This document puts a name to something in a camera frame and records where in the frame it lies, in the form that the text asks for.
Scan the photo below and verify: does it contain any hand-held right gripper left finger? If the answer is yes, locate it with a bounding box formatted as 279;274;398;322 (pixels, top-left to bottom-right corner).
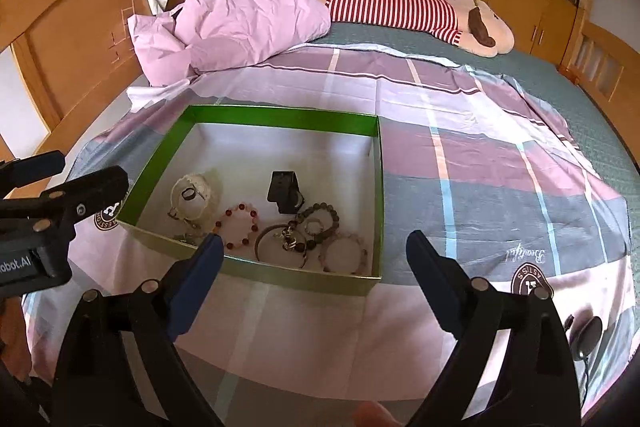
52;232;226;427

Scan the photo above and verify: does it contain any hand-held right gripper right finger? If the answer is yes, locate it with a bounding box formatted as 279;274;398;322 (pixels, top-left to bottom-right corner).
406;229;583;427

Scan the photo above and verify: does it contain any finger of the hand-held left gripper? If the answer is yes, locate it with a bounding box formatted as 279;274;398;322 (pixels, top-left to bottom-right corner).
0;150;67;198
39;165;130;229

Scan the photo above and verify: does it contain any metal jewelry cluster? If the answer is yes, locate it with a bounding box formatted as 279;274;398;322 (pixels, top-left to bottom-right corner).
171;231;207;247

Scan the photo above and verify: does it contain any red bead bracelet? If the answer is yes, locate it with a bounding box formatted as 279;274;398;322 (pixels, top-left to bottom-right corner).
214;203;262;250

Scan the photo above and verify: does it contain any metal bangle with charms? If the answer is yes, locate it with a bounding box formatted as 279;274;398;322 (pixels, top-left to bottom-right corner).
254;223;309;269

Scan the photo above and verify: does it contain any pink bead bracelet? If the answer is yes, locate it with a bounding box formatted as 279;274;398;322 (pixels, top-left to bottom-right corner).
319;232;372;276

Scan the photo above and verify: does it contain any black wristwatch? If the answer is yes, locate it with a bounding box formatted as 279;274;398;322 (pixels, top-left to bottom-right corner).
266;170;304;215

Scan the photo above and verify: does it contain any green cardboard box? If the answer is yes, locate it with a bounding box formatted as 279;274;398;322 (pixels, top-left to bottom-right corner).
117;104;385;297

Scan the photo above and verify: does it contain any person's right hand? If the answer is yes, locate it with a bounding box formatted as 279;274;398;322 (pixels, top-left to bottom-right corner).
352;413;402;427

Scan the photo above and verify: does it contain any plaid bedsheet with round logo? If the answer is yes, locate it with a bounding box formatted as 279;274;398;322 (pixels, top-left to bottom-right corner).
22;46;640;427

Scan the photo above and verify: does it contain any black round device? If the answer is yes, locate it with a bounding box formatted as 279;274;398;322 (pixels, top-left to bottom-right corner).
564;314;604;390

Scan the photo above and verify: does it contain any pink pillow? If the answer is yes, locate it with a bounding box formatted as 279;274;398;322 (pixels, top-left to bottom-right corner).
126;0;332;88

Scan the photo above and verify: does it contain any striped plush toy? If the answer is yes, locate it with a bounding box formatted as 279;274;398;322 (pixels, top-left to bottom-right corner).
294;0;517;58

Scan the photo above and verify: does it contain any white pearl bracelet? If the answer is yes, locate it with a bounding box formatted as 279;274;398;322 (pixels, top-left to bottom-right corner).
168;173;222;224

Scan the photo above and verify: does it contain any dark bead bracelet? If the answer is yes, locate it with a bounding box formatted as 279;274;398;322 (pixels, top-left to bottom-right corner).
294;204;342;240

